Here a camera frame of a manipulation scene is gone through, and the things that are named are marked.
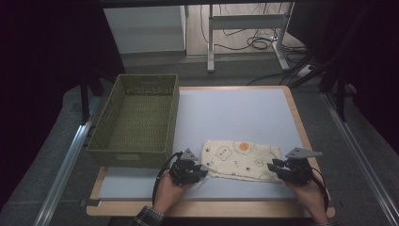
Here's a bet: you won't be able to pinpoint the white cabinet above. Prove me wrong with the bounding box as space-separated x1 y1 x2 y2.
103 5 186 55

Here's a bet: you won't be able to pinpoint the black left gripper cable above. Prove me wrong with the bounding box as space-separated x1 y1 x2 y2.
152 151 184 205

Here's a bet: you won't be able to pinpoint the white table mat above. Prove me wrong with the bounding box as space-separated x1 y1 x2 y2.
97 88 321 202

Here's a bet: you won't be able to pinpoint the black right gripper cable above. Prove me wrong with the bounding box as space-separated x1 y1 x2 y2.
310 168 330 215

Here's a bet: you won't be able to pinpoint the black tripod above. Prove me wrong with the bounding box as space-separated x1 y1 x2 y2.
288 53 350 123

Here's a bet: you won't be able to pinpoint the cream printed cloth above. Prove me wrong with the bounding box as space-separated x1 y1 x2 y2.
200 138 282 184

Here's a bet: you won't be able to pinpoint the aluminium rail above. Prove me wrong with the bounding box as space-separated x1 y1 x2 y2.
32 121 95 226
321 92 399 226

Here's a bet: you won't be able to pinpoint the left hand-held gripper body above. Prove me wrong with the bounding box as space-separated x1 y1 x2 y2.
170 148 201 186

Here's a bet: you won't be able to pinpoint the person's right hand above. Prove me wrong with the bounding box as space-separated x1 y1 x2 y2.
284 178 329 224

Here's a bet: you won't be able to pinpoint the white desk frame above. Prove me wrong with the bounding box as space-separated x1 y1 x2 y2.
206 2 295 73

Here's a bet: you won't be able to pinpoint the green woven basket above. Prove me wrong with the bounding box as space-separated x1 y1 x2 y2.
86 73 181 170

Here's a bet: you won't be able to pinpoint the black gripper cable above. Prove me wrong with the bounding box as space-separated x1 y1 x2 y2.
152 151 184 205
310 168 330 215

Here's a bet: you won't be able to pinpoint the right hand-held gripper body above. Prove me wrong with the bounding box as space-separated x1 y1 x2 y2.
281 147 324 186

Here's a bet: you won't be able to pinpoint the black floor cables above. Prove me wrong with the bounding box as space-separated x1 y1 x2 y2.
200 3 307 87

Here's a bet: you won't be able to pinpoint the black stand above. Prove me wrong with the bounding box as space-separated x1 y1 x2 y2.
79 73 104 123

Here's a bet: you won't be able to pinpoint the white power strip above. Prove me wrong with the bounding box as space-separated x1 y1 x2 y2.
295 64 314 78

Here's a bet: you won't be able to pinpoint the person's left hand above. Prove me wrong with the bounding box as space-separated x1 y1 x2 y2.
152 173 194 215

